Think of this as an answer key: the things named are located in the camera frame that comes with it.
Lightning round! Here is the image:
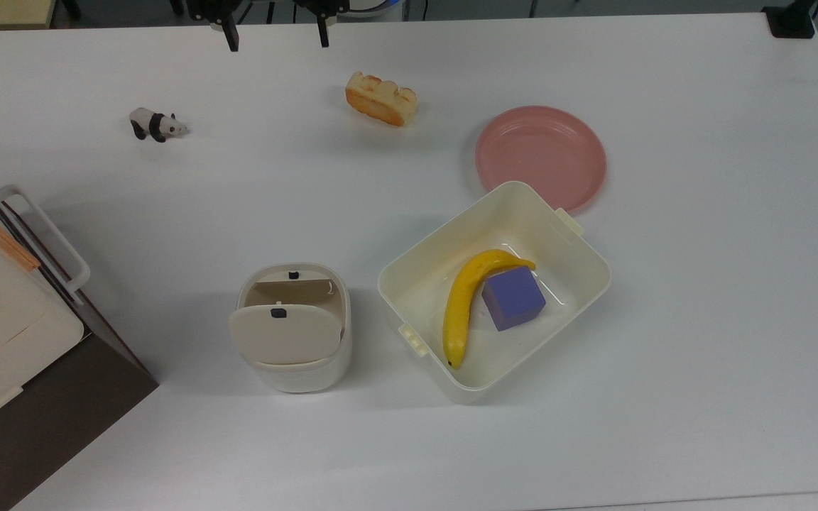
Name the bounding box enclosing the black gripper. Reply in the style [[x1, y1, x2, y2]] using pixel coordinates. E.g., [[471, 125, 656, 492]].
[[187, 0, 349, 53]]

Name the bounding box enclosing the cream trash can lid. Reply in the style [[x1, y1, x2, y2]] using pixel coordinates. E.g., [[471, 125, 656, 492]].
[[229, 302, 344, 366]]

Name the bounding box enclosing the cream trash can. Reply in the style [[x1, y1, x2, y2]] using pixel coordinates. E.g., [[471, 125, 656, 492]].
[[229, 263, 353, 395]]

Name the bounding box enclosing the white blue round base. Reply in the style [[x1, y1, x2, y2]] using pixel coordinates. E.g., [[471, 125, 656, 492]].
[[347, 0, 404, 20]]

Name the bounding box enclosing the toy bread loaf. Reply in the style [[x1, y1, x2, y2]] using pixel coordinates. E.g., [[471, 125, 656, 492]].
[[345, 71, 420, 128]]

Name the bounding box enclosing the panda figurine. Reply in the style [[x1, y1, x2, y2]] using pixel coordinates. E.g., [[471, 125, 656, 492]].
[[129, 107, 190, 143]]

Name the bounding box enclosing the cream plastic storage box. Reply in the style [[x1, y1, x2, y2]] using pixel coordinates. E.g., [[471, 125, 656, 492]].
[[378, 180, 612, 405]]

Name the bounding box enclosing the pink plate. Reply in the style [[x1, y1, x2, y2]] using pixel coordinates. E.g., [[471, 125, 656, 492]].
[[475, 106, 608, 216]]

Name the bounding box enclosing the yellow toy banana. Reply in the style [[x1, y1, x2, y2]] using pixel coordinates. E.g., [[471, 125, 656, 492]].
[[442, 248, 536, 370]]

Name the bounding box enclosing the purple cube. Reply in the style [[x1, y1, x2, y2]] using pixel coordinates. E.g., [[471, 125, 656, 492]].
[[481, 266, 547, 332]]

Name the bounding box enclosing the dark brown drawer box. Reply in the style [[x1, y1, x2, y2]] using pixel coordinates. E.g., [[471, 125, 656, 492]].
[[0, 155, 160, 511]]

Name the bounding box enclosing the black clamp base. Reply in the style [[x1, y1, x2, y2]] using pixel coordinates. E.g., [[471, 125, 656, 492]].
[[762, 0, 818, 39]]

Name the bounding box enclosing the white drawer handle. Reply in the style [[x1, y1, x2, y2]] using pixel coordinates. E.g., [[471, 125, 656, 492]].
[[0, 185, 91, 295]]

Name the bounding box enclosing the copper fridge handle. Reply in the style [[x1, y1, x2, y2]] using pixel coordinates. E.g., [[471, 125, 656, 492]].
[[0, 208, 41, 273]]

